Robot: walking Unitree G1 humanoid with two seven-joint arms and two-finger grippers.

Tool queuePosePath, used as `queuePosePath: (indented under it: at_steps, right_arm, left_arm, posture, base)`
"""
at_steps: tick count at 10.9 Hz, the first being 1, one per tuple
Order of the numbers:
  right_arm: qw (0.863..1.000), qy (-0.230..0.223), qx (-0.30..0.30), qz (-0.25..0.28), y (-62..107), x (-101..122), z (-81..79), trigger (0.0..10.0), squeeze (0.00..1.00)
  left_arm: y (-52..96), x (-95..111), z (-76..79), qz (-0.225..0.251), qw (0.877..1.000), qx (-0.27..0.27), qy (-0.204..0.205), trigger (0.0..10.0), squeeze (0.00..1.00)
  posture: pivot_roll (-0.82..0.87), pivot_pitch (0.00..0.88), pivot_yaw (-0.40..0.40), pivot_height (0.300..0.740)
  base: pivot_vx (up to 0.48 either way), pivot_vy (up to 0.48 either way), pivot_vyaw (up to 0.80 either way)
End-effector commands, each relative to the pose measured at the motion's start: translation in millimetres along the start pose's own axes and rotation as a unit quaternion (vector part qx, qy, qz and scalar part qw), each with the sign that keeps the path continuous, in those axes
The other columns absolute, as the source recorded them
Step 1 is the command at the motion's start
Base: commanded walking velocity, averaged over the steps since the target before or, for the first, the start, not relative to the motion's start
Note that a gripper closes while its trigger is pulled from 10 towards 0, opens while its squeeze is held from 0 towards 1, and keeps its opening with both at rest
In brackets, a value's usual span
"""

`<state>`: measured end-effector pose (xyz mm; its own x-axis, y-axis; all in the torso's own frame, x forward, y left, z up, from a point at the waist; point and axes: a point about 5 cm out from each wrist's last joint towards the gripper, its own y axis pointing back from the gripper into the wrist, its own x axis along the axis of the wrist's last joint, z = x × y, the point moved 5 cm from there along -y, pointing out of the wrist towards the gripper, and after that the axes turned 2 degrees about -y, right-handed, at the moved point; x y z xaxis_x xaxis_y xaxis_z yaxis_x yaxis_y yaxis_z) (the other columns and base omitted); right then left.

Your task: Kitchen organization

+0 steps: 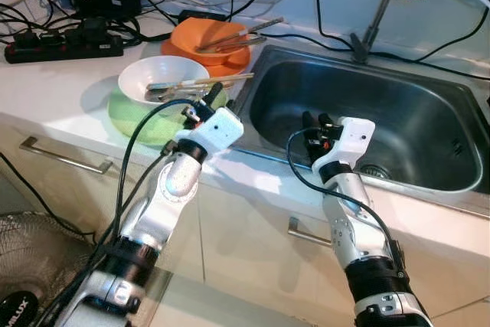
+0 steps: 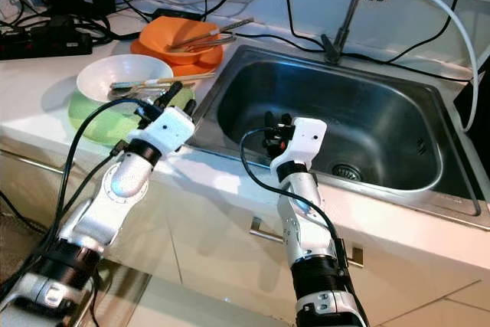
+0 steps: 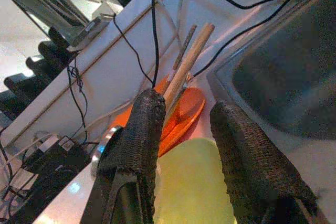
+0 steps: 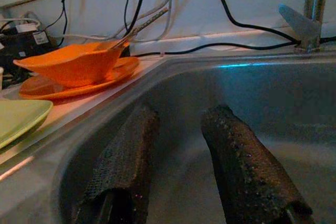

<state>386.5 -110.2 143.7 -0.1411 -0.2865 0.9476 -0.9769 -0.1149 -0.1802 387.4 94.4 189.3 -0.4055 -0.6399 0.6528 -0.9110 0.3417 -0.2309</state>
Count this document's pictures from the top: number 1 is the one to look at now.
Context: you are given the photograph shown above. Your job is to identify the white bowl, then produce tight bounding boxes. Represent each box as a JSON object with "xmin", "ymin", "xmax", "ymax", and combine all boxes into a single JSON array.
[{"xmin": 118, "ymin": 55, "xmax": 211, "ymax": 106}]

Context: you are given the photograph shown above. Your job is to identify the stainless steel kitchen sink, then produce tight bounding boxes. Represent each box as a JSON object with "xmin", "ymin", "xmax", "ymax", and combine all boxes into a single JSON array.
[{"xmin": 232, "ymin": 44, "xmax": 490, "ymax": 217}]

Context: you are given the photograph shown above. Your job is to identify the white kitchen cabinet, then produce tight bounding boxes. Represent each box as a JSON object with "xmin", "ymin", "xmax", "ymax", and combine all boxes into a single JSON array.
[{"xmin": 0, "ymin": 120, "xmax": 490, "ymax": 327}]

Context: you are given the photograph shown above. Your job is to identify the orange plate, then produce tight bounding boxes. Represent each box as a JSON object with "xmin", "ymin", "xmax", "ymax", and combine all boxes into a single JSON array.
[{"xmin": 159, "ymin": 36, "xmax": 252, "ymax": 77}]

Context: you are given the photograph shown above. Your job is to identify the metal spoon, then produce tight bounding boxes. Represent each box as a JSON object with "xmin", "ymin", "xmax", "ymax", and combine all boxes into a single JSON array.
[{"xmin": 149, "ymin": 88, "xmax": 206, "ymax": 104}]

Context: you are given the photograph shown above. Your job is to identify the wooden chopstick silver end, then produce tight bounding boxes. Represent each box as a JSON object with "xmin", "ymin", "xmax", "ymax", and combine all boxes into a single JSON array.
[
  {"xmin": 145, "ymin": 73, "xmax": 255, "ymax": 90},
  {"xmin": 147, "ymin": 78, "xmax": 253, "ymax": 95}
]

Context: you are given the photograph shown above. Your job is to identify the metal tipped chopstick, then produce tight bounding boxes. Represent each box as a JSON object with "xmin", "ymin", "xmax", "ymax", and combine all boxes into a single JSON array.
[
  {"xmin": 201, "ymin": 34, "xmax": 269, "ymax": 57},
  {"xmin": 195, "ymin": 17, "xmax": 286, "ymax": 54}
]

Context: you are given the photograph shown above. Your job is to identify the orange bowl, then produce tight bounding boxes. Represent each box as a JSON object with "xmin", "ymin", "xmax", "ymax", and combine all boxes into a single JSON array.
[{"xmin": 170, "ymin": 18, "xmax": 253, "ymax": 67}]

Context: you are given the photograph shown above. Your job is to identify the green plate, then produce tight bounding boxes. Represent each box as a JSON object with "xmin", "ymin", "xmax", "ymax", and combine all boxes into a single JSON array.
[{"xmin": 107, "ymin": 86, "xmax": 230, "ymax": 148}]

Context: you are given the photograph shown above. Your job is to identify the flat black power brick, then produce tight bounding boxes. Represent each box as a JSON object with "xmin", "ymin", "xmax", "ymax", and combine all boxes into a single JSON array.
[{"xmin": 178, "ymin": 9, "xmax": 227, "ymax": 23}]

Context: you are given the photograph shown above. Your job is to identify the metal sink faucet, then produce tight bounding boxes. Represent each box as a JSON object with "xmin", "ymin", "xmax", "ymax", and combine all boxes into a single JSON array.
[{"xmin": 351, "ymin": 0, "xmax": 441, "ymax": 64}]

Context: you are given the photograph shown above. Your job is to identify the black power strip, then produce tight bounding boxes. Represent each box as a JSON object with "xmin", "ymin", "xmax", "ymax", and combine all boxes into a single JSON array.
[{"xmin": 4, "ymin": 30, "xmax": 125, "ymax": 64}]

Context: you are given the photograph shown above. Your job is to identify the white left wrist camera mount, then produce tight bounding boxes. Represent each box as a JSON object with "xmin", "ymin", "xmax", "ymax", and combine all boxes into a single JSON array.
[{"xmin": 175, "ymin": 107, "xmax": 244, "ymax": 158}]

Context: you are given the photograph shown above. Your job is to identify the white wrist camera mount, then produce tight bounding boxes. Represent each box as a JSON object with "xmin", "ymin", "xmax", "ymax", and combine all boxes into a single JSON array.
[
  {"xmin": 312, "ymin": 116, "xmax": 376, "ymax": 175},
  {"xmin": 175, "ymin": 107, "xmax": 244, "ymax": 158}
]

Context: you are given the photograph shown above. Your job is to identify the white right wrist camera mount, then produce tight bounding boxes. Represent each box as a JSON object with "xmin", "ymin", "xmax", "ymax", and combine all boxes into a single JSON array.
[{"xmin": 312, "ymin": 116, "xmax": 376, "ymax": 175}]

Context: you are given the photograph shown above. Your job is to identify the silver cabinet door handle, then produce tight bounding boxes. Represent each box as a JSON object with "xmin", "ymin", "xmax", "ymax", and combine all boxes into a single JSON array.
[
  {"xmin": 287, "ymin": 217, "xmax": 335, "ymax": 249},
  {"xmin": 19, "ymin": 137, "xmax": 113, "ymax": 175}
]

